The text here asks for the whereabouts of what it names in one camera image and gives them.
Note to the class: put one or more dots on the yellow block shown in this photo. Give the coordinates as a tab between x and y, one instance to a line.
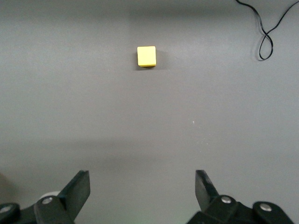
146	56

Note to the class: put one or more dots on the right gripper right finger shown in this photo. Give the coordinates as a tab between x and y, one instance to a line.
205	191

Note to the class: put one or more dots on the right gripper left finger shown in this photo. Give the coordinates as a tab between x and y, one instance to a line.
74	193

